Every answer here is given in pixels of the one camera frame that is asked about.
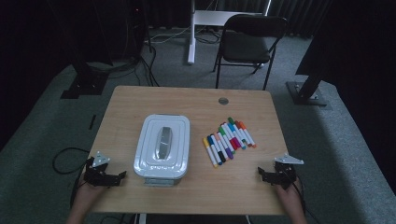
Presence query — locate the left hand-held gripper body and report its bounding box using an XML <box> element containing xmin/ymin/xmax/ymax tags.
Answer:
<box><xmin>83</xmin><ymin>151</ymin><xmax>111</xmax><ymax>188</ymax></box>

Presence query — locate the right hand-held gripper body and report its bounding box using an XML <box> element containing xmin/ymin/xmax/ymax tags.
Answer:
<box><xmin>273</xmin><ymin>152</ymin><xmax>304</xmax><ymax>190</ymax></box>

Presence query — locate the white lid with grey handle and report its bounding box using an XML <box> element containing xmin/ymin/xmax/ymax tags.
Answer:
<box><xmin>133</xmin><ymin>114</ymin><xmax>191</xmax><ymax>180</ymax></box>

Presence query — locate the smoky clear plastic storage box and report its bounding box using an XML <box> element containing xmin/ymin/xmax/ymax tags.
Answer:
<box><xmin>143</xmin><ymin>113</ymin><xmax>182</xmax><ymax>188</ymax></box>

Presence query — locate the orange capped marker pen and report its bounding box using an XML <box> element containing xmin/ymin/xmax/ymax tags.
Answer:
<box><xmin>238</xmin><ymin>120</ymin><xmax>257</xmax><ymax>148</ymax></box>

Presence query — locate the magenta capped marker pen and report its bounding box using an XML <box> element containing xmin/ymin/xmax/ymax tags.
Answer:
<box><xmin>222</xmin><ymin>122</ymin><xmax>242</xmax><ymax>148</ymax></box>

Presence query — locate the brown capped marker pen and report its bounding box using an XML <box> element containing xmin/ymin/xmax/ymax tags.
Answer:
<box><xmin>233</xmin><ymin>120</ymin><xmax>252</xmax><ymax>147</ymax></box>

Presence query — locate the row of coloured markers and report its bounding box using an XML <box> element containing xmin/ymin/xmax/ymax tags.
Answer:
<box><xmin>202</xmin><ymin>123</ymin><xmax>239</xmax><ymax>169</ymax></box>

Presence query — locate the light blue capped marker pen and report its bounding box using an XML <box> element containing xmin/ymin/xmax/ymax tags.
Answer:
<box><xmin>228</xmin><ymin>123</ymin><xmax>247</xmax><ymax>150</ymax></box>

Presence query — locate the dark green capped marker pen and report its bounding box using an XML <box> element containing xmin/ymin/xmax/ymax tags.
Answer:
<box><xmin>227</xmin><ymin>117</ymin><xmax>250</xmax><ymax>147</ymax></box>

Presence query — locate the person's right hand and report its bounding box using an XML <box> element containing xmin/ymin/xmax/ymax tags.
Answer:
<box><xmin>275</xmin><ymin>179</ymin><xmax>304</xmax><ymax>205</ymax></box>

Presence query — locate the person's left hand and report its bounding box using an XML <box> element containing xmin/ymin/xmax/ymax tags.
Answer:
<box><xmin>74</xmin><ymin>179</ymin><xmax>108</xmax><ymax>205</ymax></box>

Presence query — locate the black stand base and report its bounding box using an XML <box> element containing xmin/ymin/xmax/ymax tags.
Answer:
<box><xmin>286</xmin><ymin>71</ymin><xmax>329</xmax><ymax>107</ymax></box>
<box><xmin>60</xmin><ymin>59</ymin><xmax>110</xmax><ymax>100</ymax></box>

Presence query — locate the black folding chair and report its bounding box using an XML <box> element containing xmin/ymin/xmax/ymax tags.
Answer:
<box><xmin>213</xmin><ymin>13</ymin><xmax>289</xmax><ymax>91</ymax></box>

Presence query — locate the dark equipment box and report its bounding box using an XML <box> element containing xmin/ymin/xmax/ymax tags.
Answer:
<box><xmin>122</xmin><ymin>0</ymin><xmax>148</xmax><ymax>60</ymax></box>

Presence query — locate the right hand-held gripper cable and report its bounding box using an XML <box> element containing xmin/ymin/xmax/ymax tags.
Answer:
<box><xmin>290</xmin><ymin>172</ymin><xmax>321</xmax><ymax>224</ymax></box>

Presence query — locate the hand-held gripper cable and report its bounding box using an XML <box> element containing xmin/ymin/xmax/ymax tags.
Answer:
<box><xmin>290</xmin><ymin>172</ymin><xmax>321</xmax><ymax>224</ymax></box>
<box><xmin>51</xmin><ymin>147</ymin><xmax>92</xmax><ymax>209</ymax></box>

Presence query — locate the left hand-held gripper cable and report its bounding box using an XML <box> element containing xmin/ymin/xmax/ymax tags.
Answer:
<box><xmin>51</xmin><ymin>147</ymin><xmax>92</xmax><ymax>209</ymax></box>

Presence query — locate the black floor cable bundle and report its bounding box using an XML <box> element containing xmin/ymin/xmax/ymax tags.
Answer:
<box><xmin>87</xmin><ymin>59</ymin><xmax>139</xmax><ymax>78</ymax></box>

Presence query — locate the white desk frame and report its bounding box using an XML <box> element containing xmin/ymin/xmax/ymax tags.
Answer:
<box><xmin>187</xmin><ymin>0</ymin><xmax>273</xmax><ymax>65</ymax></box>

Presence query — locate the white floor cable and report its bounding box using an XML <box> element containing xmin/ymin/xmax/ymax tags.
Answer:
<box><xmin>144</xmin><ymin>26</ymin><xmax>191</xmax><ymax>45</ymax></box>

